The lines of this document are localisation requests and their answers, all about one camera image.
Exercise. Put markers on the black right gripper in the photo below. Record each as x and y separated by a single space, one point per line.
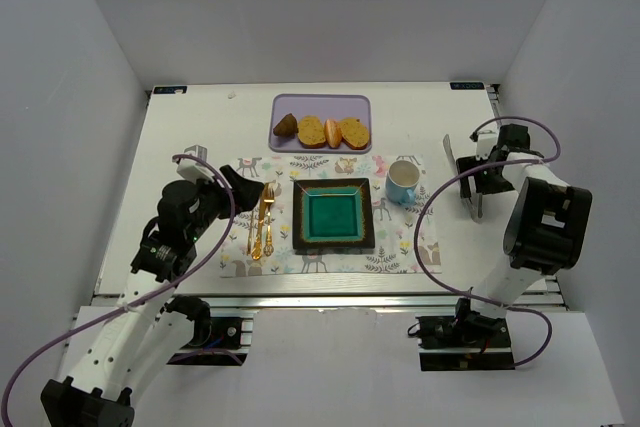
470 177

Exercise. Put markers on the light blue mug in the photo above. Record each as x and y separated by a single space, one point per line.
402 179

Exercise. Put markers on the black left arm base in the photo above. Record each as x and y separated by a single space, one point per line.
218 339

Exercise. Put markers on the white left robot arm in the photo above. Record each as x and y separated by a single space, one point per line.
151 323

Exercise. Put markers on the orange glazed bun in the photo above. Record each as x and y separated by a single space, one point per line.
333 133

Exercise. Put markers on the gold fork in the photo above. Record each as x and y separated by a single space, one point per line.
260 238

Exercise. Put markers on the lavender serving tray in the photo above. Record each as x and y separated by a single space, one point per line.
322 106

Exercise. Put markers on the blue label sticker left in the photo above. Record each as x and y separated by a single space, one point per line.
169 90

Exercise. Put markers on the dark brown bread roll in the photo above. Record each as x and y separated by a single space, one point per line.
287 127

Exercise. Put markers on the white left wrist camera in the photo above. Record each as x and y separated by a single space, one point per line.
192 170

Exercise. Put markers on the blue label sticker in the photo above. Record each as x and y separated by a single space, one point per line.
169 90
458 85

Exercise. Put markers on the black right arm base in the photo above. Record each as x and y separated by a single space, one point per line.
445 345

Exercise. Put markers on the black teal square plate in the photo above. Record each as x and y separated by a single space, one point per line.
332 214

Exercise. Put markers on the large seeded bread slice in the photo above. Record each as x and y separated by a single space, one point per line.
354 133

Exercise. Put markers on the blue label sticker right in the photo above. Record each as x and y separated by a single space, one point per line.
458 85

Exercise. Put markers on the animal print placemat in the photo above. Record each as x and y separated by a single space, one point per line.
394 225

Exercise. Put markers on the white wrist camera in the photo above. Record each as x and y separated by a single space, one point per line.
192 170
485 141

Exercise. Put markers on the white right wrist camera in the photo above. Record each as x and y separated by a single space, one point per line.
485 141

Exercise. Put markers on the gold knife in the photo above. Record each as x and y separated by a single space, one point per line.
256 212

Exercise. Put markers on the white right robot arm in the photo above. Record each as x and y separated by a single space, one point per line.
545 231

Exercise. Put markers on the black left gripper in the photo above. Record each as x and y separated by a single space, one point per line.
223 195

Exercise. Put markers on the gold spoon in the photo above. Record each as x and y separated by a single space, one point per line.
269 200

